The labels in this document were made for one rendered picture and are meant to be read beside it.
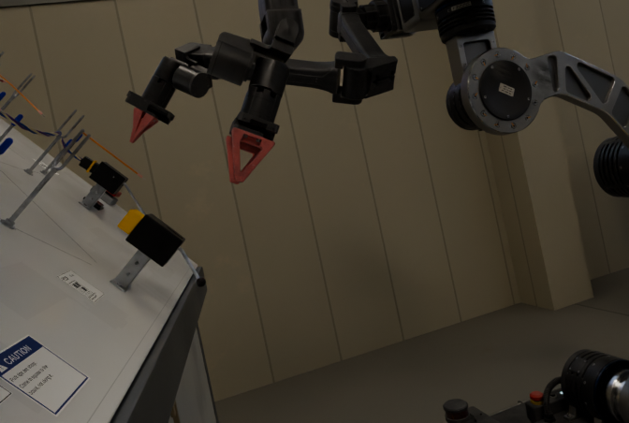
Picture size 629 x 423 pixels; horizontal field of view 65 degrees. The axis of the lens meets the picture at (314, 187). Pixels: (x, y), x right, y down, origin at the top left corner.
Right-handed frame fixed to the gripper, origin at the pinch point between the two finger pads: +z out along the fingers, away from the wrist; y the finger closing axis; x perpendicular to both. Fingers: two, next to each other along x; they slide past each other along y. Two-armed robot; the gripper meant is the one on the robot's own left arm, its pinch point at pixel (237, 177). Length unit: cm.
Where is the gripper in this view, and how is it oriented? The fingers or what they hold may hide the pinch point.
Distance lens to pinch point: 80.5
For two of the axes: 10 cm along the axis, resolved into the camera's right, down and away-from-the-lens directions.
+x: 9.2, 3.1, 2.5
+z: -2.8, 9.5, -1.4
